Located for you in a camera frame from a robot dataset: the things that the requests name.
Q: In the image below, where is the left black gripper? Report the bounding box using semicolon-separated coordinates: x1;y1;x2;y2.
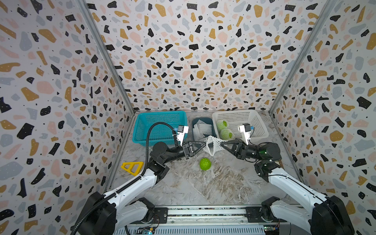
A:
162;142;205;166

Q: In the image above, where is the white foam net sleeve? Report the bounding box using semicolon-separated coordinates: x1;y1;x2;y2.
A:
203;136;224;156
219;128;234;140
216;119;228;132

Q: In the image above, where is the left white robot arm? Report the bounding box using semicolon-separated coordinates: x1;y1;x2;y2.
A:
71;141;206;235

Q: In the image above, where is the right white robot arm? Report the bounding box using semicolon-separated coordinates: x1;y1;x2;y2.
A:
220;139;355;235

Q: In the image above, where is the pile of white foam nets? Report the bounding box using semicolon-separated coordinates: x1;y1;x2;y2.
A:
193;119;212;141

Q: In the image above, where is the white plastic basket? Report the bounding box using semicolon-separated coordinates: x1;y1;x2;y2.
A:
212;110;269;142

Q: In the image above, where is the dark teal small bin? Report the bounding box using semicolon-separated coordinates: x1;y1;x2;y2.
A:
193;117;216;141

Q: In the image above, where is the teal plastic basket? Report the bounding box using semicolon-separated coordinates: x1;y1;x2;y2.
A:
132;111;188;147

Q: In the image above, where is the yellow triangular plastic piece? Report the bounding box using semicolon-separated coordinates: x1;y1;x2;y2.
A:
121;162;144;176

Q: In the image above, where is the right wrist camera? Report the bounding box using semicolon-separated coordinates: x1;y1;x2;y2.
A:
238;123;254;145

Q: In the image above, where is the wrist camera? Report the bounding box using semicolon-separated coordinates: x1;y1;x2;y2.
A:
175;125;189;146
238;123;254;145

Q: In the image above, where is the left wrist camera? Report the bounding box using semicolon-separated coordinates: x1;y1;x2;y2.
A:
175;125;189;146

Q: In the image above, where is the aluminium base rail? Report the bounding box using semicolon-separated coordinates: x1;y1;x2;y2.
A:
80;205;333;235

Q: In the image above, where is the black corrugated cable conduit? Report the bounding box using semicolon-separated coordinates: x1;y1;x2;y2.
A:
70;121;178;235

